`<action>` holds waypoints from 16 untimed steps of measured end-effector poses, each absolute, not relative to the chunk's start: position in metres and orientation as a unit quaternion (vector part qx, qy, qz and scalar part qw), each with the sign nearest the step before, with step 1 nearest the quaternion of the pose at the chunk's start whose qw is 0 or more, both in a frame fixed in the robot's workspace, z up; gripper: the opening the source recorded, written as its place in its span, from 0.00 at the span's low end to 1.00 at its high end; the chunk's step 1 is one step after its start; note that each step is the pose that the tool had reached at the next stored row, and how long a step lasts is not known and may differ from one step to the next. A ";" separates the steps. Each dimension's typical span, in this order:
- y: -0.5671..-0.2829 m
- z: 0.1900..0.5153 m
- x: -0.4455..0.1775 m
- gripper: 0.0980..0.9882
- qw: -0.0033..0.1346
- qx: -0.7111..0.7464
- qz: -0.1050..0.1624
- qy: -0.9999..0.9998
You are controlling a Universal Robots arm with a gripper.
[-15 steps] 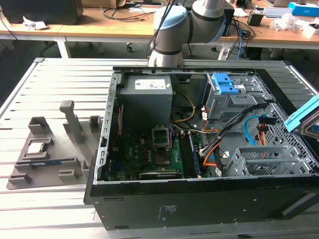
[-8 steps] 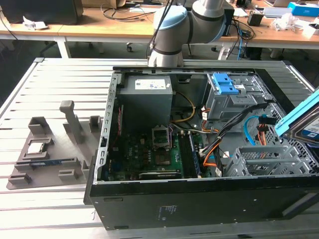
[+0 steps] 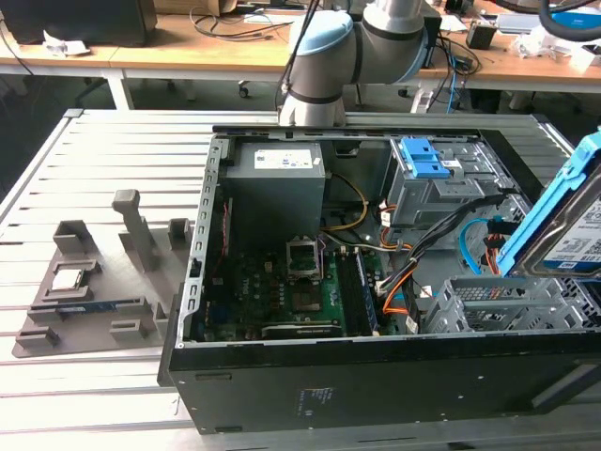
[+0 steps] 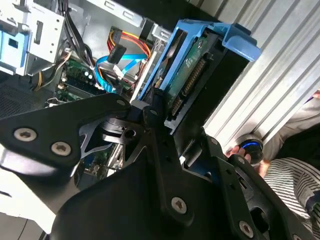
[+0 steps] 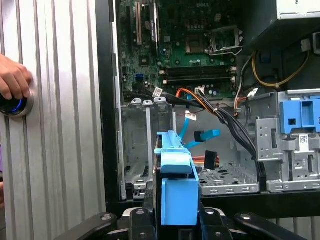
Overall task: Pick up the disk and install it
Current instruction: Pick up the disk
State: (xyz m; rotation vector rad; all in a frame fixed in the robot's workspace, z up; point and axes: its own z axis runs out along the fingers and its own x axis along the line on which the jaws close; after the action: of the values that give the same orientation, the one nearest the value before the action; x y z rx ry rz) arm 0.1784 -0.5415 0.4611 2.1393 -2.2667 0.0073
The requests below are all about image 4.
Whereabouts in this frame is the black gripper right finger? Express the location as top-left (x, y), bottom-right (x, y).
top-left (151, 88), bottom-right (320, 240)

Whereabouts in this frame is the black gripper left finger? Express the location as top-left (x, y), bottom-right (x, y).
top-left (0, 92), bottom-right (196, 228)

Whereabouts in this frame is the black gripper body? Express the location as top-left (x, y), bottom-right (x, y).
top-left (51, 122), bottom-right (238, 240)

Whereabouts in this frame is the round black tool blue ring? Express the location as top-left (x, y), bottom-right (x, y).
top-left (236, 134), bottom-right (265, 166)

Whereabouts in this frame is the hard disk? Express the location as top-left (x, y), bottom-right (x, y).
top-left (129, 18), bottom-right (262, 136)

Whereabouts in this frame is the person's hand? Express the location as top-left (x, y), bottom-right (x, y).
top-left (226, 146), bottom-right (271, 178)

